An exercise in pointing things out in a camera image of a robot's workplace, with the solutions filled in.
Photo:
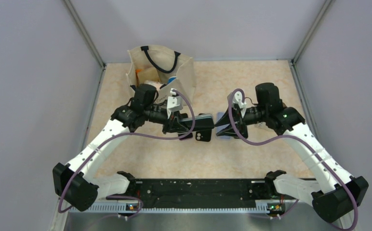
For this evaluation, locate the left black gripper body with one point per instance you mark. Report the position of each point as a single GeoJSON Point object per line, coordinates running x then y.
{"type": "Point", "coordinates": [160, 116]}

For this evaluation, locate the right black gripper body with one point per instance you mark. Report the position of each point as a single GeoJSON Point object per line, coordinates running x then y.
{"type": "Point", "coordinates": [252, 115]}

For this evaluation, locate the black phone from lilac case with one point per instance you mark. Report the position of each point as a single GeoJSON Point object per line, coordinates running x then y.
{"type": "Point", "coordinates": [243, 131]}

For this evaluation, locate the black smartphone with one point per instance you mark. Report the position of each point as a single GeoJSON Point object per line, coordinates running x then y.
{"type": "Point", "coordinates": [189, 136]}

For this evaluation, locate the black phone case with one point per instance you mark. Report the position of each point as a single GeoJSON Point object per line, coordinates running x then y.
{"type": "Point", "coordinates": [203, 135]}

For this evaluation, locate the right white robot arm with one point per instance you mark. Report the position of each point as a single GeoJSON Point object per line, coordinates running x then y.
{"type": "Point", "coordinates": [334, 193]}

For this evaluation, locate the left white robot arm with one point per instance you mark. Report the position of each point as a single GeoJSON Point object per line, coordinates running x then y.
{"type": "Point", "coordinates": [75, 181]}

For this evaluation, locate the snack packets in bag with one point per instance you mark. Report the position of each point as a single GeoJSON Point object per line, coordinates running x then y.
{"type": "Point", "coordinates": [152, 77]}

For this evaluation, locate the beige canvas tote bag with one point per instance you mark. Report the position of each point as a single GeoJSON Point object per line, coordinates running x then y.
{"type": "Point", "coordinates": [176, 70]}

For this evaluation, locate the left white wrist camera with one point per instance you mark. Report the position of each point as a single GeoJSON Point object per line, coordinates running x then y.
{"type": "Point", "coordinates": [174, 102]}

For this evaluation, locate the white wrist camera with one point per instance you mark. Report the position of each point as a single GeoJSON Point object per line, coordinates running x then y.
{"type": "Point", "coordinates": [237, 99]}
{"type": "Point", "coordinates": [174, 102]}

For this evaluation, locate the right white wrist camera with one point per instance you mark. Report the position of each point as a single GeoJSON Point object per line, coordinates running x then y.
{"type": "Point", "coordinates": [237, 99]}

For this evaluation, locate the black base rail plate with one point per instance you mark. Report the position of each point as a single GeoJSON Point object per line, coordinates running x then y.
{"type": "Point", "coordinates": [202, 193]}

